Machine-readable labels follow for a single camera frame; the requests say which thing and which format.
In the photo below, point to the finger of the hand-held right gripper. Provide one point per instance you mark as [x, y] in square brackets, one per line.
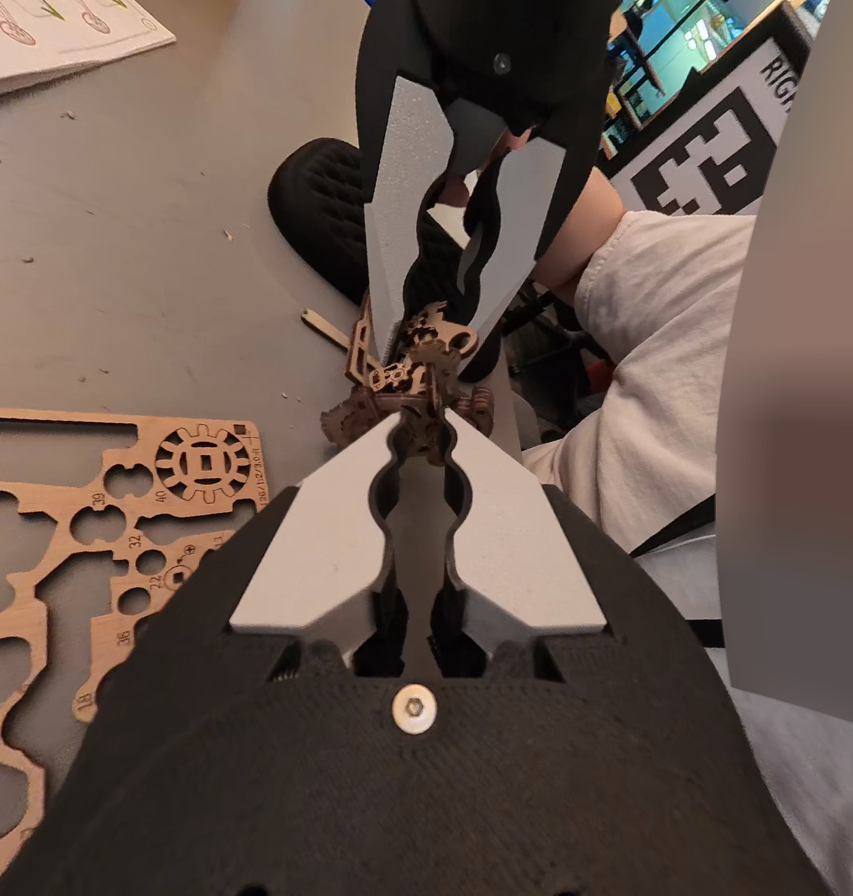
[524, 210]
[398, 175]

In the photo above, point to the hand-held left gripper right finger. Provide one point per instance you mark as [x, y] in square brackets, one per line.
[517, 560]

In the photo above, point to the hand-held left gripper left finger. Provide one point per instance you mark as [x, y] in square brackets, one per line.
[307, 560]

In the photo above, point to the wooden gear model assembly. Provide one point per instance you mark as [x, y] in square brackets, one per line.
[360, 414]

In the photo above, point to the laser-cut wooden parts sheet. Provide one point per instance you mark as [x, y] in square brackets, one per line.
[20, 626]

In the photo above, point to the black textured pad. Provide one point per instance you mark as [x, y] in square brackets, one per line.
[314, 210]

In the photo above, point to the black white printed tag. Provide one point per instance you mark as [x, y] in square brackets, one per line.
[685, 168]

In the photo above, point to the thin wooden stick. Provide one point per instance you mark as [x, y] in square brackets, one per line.
[321, 323]

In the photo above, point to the person's white shirt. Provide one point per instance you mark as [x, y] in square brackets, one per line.
[650, 420]

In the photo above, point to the paper instruction booklet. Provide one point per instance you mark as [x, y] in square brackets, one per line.
[48, 35]

